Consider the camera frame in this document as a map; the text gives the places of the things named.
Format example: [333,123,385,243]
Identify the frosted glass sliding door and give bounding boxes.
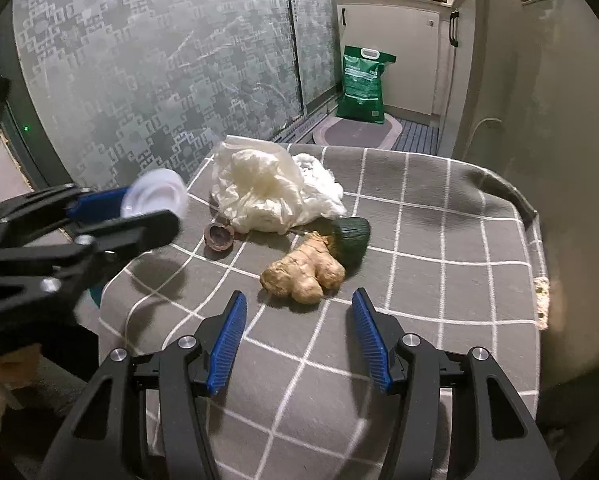
[0,0,339,190]

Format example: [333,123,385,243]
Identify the brown walnut shell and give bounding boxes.
[204,222,235,252]

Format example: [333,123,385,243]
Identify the grey checked tablecloth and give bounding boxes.
[98,145,548,479]

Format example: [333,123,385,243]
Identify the white plastic lid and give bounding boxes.
[120,168,188,219]

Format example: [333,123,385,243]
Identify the white kitchen cabinets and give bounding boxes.
[336,0,521,156]

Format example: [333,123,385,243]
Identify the white refrigerator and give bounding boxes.
[484,0,599,388]

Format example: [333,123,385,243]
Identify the green rice bag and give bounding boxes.
[337,46,397,125]

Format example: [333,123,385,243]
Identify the dark green avocado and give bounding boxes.
[329,217,371,268]

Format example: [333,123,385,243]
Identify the white plastic bag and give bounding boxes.
[210,136,347,234]

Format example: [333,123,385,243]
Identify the oval pink grey mat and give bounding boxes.
[313,114,403,151]

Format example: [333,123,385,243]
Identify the ginger root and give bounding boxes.
[259,231,346,304]

